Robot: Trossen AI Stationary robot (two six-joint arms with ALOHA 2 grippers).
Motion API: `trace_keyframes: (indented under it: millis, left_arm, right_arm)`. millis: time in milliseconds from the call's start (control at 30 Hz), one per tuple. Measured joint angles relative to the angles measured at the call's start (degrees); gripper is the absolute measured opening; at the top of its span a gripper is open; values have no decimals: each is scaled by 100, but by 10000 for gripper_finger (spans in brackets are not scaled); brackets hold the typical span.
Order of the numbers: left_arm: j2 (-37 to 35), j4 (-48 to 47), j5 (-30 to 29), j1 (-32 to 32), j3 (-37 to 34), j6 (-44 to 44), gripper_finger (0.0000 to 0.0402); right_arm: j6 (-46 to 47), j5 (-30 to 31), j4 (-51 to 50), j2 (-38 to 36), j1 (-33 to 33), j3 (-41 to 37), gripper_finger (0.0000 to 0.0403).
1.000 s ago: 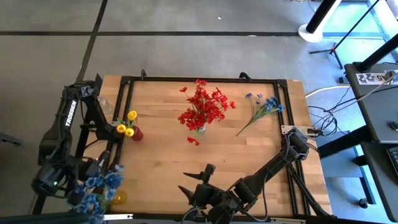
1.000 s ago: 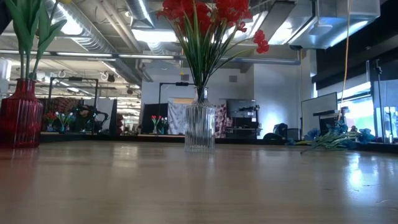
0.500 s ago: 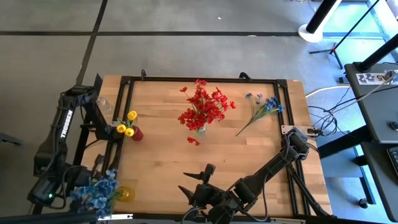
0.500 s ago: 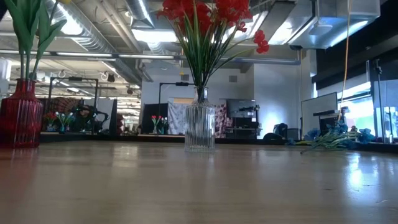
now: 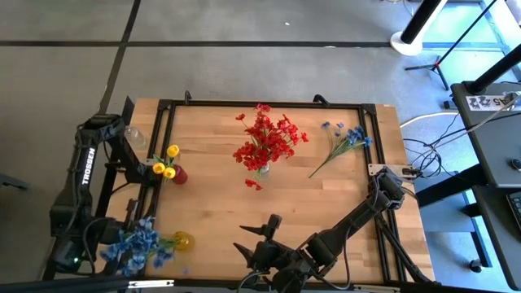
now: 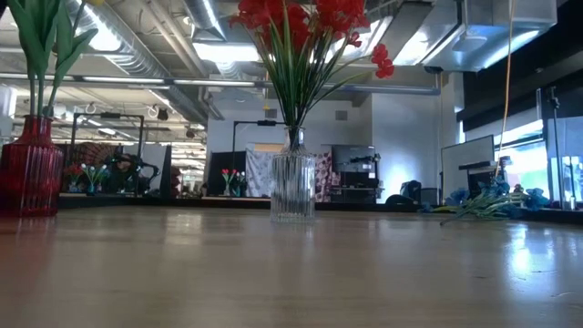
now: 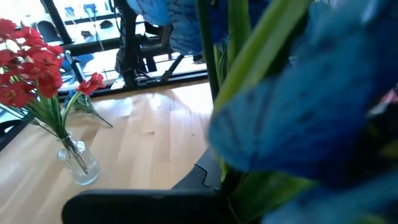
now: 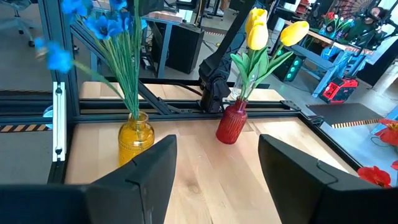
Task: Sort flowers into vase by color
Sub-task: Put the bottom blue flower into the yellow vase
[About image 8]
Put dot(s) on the amber glass vase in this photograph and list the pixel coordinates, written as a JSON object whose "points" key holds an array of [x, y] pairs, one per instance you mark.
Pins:
{"points": [[135, 140]]}

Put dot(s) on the red artificial flower bunch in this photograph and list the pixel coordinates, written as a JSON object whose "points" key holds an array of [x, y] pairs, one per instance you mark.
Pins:
{"points": [[390, 135], [374, 175]]}

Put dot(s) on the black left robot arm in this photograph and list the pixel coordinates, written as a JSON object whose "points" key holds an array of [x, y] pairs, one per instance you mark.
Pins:
{"points": [[214, 77]]}

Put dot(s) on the red ribbed glass vase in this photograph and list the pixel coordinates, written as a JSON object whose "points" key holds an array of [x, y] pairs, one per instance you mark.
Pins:
{"points": [[231, 124]]}

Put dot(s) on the blue artificial flower bunch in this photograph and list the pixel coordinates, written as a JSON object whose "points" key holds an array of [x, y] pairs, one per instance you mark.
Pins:
{"points": [[124, 62]]}

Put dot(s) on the black box cabinet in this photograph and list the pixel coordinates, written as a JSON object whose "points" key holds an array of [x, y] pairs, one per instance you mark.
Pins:
{"points": [[186, 46]]}

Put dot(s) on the black mat with yellow stripes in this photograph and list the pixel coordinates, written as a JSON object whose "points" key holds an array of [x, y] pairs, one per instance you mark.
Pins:
{"points": [[25, 128], [342, 113]]}

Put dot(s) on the silver aluminium bracket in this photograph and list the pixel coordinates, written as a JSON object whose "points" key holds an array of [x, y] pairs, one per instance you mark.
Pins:
{"points": [[59, 124]]}

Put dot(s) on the yellow artificial tulip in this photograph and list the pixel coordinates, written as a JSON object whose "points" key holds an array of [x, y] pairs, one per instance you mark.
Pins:
{"points": [[257, 37], [293, 32], [256, 17]]}

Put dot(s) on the person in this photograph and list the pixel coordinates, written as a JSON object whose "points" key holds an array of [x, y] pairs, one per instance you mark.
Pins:
{"points": [[363, 28]]}

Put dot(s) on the grey office chair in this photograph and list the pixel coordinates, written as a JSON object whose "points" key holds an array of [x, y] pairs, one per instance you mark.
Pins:
{"points": [[15, 21]]}

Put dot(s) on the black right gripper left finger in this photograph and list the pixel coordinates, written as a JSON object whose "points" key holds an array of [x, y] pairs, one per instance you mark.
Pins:
{"points": [[140, 196]]}

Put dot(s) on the blue workbench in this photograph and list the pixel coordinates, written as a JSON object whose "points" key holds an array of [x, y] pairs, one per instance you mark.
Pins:
{"points": [[311, 57]]}

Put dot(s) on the computer tower with green lights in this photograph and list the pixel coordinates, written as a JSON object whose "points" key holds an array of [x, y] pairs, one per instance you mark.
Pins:
{"points": [[290, 67]]}

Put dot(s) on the red portable box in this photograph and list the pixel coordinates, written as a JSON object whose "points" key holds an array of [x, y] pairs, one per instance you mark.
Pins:
{"points": [[339, 90]]}

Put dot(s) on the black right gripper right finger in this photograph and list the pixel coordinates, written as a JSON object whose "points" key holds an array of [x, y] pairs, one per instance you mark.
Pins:
{"points": [[292, 183]]}

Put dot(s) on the red flowers in vase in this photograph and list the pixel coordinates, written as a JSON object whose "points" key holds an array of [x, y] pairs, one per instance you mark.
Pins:
{"points": [[329, 15]]}

